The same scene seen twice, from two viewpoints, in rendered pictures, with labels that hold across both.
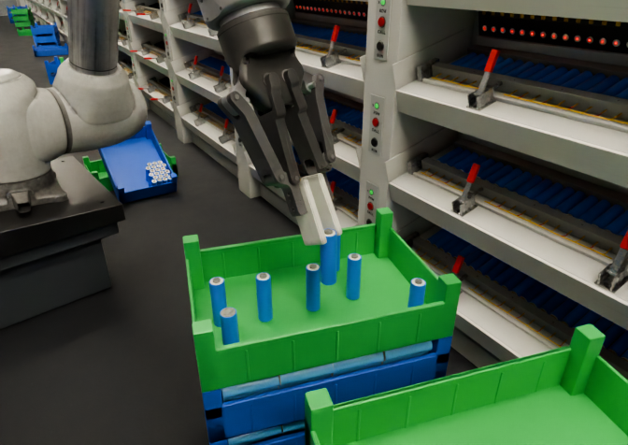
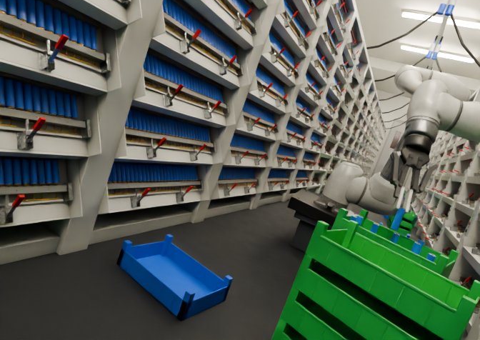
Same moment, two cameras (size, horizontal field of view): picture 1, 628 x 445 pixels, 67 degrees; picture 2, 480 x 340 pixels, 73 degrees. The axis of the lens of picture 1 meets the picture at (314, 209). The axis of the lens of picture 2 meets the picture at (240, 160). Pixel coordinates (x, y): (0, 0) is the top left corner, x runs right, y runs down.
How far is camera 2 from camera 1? 72 cm
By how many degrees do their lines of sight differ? 58
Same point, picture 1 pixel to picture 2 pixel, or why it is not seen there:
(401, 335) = not seen: hidden behind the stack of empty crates
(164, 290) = not seen: hidden behind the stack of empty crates
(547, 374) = (452, 296)
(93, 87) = (382, 183)
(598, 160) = not seen: outside the picture
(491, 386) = (420, 277)
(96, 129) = (373, 200)
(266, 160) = (393, 173)
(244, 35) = (408, 139)
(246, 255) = (381, 231)
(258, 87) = (405, 154)
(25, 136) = (346, 186)
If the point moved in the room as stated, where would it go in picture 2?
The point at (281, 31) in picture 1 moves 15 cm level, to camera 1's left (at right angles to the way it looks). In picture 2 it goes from (422, 142) to (379, 132)
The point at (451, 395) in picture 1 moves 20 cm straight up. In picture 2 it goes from (401, 266) to (434, 188)
